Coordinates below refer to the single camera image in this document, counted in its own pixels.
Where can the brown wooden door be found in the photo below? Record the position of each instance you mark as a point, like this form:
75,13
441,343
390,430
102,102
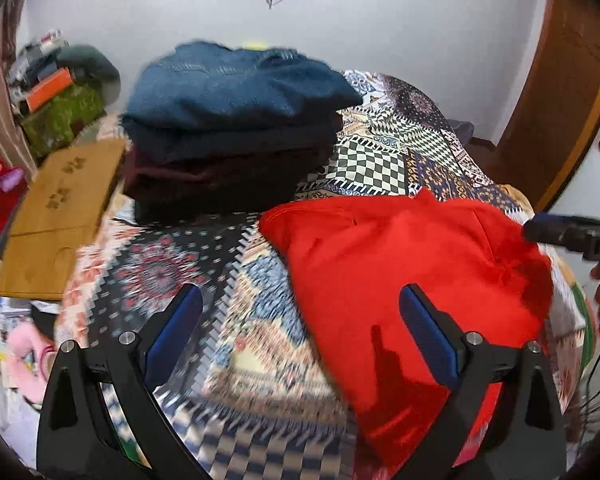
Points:
560,85

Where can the red jacket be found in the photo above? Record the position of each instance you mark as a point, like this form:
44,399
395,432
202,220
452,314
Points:
405,250

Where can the folded maroon garment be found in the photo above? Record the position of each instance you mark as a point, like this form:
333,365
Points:
190,175

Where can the pink cloth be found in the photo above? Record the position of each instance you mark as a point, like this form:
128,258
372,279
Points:
27,355

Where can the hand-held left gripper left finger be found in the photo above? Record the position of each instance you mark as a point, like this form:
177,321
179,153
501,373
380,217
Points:
180,320

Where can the yellow object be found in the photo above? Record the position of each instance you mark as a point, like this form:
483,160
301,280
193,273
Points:
256,45

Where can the patterned bedsheet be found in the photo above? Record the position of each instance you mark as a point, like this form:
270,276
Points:
260,310

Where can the folded dark garment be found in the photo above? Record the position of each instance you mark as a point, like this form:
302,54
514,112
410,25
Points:
205,208

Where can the grey-green bag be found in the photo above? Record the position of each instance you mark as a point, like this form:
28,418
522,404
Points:
95,62

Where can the orange box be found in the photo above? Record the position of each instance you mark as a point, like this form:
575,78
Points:
47,91

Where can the folded blue jeans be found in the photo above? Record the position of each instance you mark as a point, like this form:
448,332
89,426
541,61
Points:
230,95

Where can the grey cloth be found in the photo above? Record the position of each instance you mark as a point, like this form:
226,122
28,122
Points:
461,131

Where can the tan board with flower cutouts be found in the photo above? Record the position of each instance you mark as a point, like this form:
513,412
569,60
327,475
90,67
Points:
55,220

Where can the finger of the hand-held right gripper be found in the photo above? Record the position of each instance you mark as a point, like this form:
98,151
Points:
550,230

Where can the striped curtain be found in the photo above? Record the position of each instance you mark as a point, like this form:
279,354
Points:
0,100

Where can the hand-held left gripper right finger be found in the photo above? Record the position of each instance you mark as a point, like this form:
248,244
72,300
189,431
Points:
425,330

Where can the dark wooden bed frame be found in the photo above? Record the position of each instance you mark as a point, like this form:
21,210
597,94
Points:
482,152

